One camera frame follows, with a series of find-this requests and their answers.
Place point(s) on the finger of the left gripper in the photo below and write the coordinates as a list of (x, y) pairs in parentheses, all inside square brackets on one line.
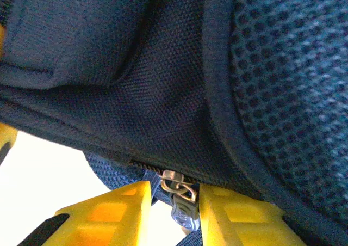
[(2, 42), (6, 140)]

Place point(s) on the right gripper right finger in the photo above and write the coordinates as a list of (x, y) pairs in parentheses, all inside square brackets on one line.
[(244, 221)]

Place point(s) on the navy blue backpack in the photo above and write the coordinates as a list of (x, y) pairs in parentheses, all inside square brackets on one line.
[(190, 80)]

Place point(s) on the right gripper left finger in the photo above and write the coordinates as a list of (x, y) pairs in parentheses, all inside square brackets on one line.
[(108, 218)]

